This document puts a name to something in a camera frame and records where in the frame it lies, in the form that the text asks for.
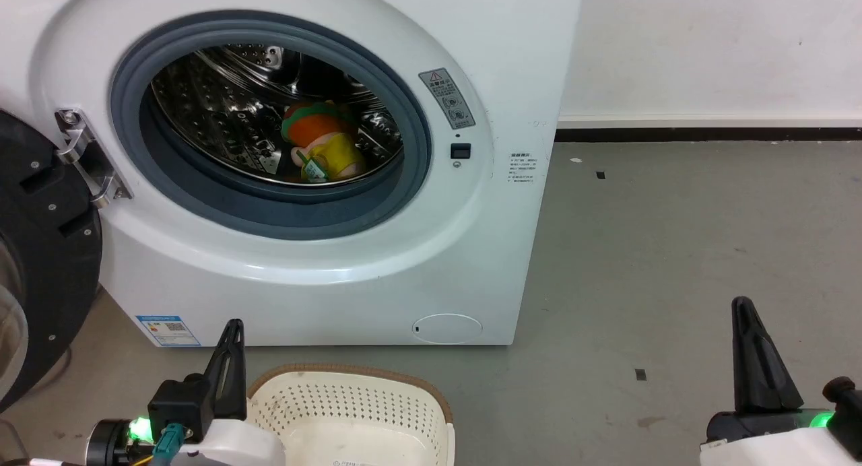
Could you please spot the steel perforated washer drum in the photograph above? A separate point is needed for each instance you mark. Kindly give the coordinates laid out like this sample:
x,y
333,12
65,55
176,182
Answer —
x,y
215,116

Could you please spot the grey rubber door gasket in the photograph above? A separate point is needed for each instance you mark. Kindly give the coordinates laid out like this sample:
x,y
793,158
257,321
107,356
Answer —
x,y
269,210

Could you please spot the grey warning sticker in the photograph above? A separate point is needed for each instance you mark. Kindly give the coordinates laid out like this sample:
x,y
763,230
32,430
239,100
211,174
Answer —
x,y
448,99

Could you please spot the blue white energy label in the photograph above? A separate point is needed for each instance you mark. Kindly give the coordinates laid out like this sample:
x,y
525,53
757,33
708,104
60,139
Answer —
x,y
167,330

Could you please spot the silver metal door hinge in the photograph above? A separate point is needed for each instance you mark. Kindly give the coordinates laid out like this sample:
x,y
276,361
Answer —
x,y
84,153

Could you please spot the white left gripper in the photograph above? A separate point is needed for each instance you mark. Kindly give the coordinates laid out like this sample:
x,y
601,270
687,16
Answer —
x,y
229,446

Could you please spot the black door latch socket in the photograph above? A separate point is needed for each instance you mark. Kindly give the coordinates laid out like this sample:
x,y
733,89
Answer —
x,y
460,151

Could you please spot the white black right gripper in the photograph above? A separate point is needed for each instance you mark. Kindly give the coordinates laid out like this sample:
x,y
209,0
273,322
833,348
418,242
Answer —
x,y
774,442

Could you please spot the cream perforated laundry basket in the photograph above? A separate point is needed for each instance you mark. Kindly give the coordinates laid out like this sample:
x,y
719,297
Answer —
x,y
350,412

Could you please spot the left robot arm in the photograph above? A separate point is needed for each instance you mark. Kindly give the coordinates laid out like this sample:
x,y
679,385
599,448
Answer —
x,y
106,442

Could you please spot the white front-load washing machine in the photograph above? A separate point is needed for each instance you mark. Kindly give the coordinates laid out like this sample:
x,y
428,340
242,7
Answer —
x,y
471,250

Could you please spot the oval filter cover panel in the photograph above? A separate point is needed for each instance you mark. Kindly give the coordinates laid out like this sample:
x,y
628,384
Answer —
x,y
447,328

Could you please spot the orange yellow plush doll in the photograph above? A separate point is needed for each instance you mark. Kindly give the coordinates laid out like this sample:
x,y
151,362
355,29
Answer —
x,y
326,143

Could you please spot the black round washing machine door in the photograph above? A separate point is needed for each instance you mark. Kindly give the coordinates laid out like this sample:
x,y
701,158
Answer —
x,y
47,264

